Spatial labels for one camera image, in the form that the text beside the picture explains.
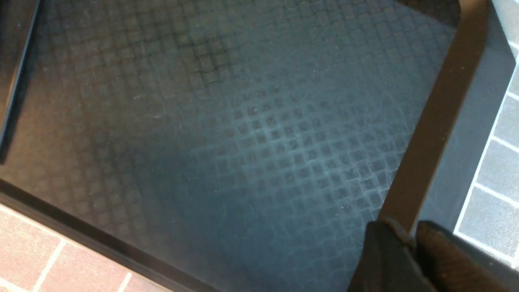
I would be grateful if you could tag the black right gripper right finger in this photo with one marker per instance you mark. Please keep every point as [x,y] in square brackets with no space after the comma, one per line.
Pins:
[454,265]

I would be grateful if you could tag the black plastic serving tray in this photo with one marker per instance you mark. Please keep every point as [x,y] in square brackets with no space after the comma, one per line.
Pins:
[244,145]

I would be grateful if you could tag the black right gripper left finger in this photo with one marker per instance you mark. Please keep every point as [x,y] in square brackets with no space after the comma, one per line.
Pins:
[388,261]

